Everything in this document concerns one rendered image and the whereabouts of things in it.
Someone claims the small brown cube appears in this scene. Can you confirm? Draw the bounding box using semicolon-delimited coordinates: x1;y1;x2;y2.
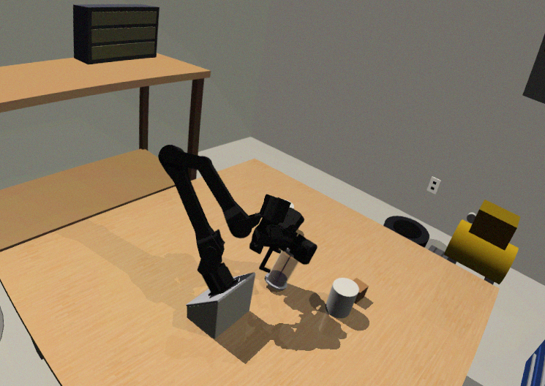
353;278;369;303

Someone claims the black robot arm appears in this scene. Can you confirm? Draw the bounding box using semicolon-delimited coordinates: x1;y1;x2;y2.
158;145;304;296

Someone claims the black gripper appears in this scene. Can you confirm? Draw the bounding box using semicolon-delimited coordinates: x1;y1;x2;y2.
272;224;317;265

